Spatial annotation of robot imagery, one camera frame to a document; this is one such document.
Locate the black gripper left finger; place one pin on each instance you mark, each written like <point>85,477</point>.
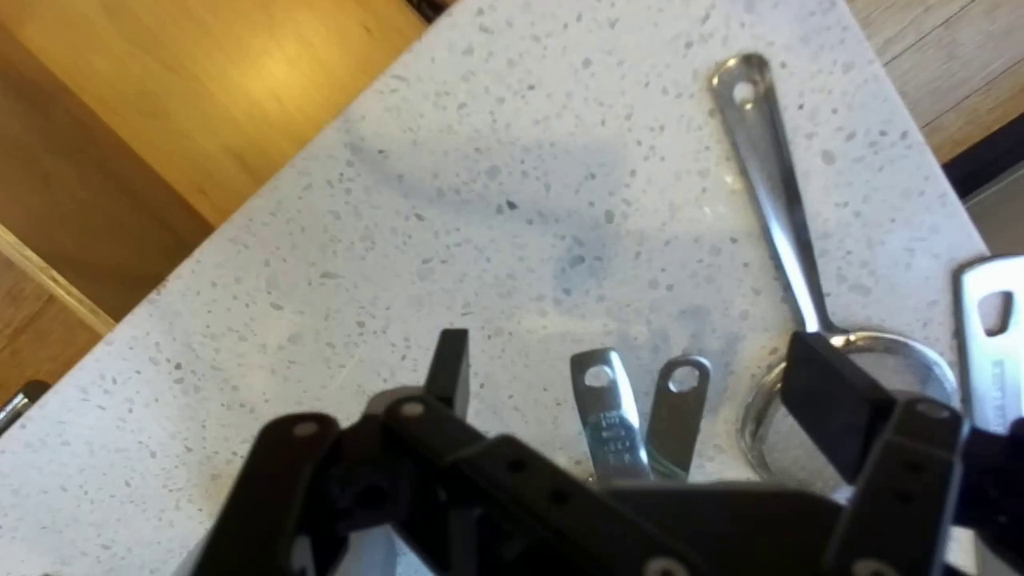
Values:
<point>354,501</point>

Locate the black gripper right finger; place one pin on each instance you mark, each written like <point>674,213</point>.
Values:
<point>885,483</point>

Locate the open wooden drawer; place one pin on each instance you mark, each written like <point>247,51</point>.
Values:
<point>32,331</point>

